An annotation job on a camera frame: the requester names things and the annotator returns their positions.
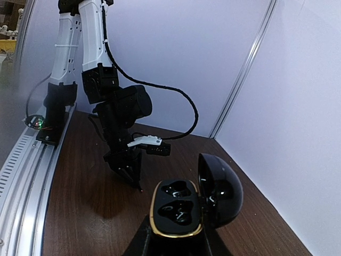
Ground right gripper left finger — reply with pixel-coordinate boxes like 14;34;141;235
122;215;152;256

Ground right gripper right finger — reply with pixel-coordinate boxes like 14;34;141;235
199;226;233;256

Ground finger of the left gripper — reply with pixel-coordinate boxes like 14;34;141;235
110;164;137;188
130;153;142;189

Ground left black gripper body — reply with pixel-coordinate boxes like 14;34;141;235
93;85;152;171

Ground black earbud charging case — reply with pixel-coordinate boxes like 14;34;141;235
149;153;243;239

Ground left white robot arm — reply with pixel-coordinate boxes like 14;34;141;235
37;1;152;188

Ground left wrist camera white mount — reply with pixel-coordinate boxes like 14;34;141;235
127;135;171;156

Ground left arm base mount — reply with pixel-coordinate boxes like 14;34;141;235
23;82;78;146

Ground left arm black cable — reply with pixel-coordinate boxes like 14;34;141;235
100;0;200;141

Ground aluminium front rail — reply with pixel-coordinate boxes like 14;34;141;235
0;101;78;256

